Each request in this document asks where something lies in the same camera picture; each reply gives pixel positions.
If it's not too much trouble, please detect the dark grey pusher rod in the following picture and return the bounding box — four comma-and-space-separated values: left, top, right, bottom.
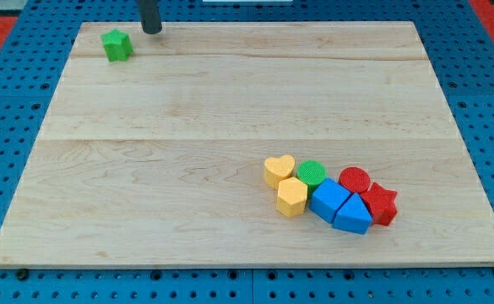
136, 0, 162, 35

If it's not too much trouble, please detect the green star block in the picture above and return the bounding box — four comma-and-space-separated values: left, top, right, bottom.
100, 29, 133, 62

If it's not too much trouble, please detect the yellow heart block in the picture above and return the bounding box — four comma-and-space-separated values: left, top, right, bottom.
263, 155, 296, 189

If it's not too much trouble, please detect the red star block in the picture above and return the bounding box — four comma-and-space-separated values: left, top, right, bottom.
360, 182, 398, 226

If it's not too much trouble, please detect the wooden board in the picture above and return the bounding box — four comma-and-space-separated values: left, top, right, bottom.
0, 21, 494, 269

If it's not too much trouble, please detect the green cylinder block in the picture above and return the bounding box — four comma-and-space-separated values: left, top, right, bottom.
296, 160, 327, 198

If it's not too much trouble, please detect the yellow hexagon block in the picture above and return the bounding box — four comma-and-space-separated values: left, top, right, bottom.
275, 177, 308, 218

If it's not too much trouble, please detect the blue cube block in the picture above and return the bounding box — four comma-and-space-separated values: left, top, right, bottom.
310, 178, 351, 224

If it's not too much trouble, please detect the red cylinder block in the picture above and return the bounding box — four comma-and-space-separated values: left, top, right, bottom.
339, 166, 372, 193

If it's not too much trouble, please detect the blue triangle block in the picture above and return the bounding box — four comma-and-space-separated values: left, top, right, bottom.
332, 193, 372, 235

